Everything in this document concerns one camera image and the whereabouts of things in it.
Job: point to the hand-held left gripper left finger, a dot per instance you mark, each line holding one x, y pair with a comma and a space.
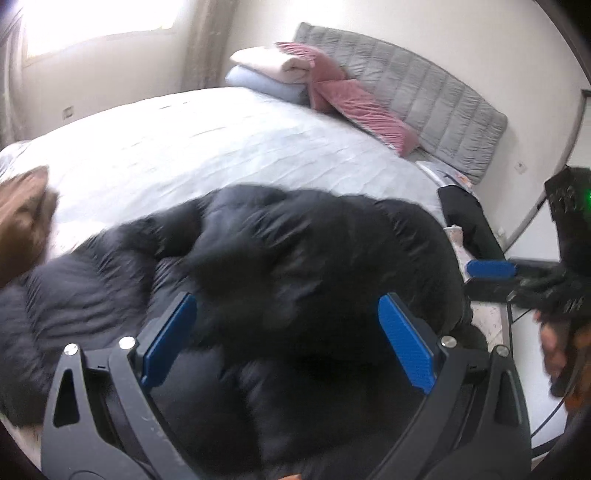
168, 339

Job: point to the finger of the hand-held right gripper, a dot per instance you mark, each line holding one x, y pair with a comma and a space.
489, 267
485, 288

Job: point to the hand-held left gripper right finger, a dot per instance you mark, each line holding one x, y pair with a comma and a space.
406, 341

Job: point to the black puffer jacket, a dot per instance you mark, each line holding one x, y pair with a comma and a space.
277, 240

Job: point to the person's right hand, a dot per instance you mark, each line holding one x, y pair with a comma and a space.
551, 350

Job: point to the floral bed sheet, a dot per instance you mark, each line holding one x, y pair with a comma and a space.
489, 318

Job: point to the small black garment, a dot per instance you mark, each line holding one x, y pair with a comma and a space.
466, 217

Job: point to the clear plastic packet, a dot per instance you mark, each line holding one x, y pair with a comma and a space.
443, 173

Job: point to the brown garment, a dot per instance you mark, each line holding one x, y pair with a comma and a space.
23, 217

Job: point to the long pink velvet pillow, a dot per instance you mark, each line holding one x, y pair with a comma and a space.
369, 110

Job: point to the grey padded headboard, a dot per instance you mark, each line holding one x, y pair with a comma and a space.
415, 83

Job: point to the bed with white cover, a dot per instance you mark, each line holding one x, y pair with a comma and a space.
184, 138

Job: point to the square pink velvet pillow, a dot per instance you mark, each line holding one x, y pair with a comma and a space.
323, 69

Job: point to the folded light blue blanket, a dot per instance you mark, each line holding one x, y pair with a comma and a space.
263, 85

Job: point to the folded white blanket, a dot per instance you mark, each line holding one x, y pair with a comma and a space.
268, 62

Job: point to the sheer grey curtain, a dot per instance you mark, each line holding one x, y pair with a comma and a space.
9, 83
205, 41

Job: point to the bright window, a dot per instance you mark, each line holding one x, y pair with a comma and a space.
92, 23

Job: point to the white wall socket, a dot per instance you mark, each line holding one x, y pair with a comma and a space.
521, 166
68, 110

